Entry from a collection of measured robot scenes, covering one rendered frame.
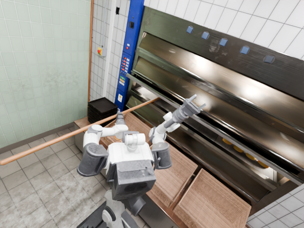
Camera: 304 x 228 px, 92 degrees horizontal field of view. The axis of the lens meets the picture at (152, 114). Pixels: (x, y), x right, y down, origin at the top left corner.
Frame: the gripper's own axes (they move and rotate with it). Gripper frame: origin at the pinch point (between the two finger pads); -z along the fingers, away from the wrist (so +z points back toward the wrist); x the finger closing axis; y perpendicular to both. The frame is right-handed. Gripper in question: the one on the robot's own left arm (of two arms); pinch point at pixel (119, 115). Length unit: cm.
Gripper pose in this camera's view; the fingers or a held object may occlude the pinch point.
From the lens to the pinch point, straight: 147.7
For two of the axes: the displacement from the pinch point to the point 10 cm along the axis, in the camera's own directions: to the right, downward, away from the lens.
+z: 2.7, 6.2, -7.4
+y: 9.2, 0.5, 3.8
